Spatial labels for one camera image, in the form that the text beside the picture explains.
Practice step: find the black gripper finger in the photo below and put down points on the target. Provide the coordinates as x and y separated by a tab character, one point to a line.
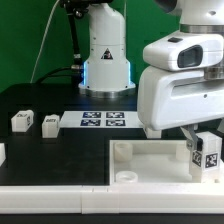
193	142

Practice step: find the white square table top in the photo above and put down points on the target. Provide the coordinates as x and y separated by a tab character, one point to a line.
144	162

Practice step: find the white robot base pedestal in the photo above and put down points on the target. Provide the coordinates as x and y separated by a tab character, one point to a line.
107	72

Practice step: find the white marker sheet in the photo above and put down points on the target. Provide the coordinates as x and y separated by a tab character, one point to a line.
100	119

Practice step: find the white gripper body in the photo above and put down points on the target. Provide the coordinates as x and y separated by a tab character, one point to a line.
174	99

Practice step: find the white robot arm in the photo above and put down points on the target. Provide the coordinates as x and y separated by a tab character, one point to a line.
198	17

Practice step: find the white U-shaped obstacle fence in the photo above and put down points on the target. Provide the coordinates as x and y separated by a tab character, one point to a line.
152	198

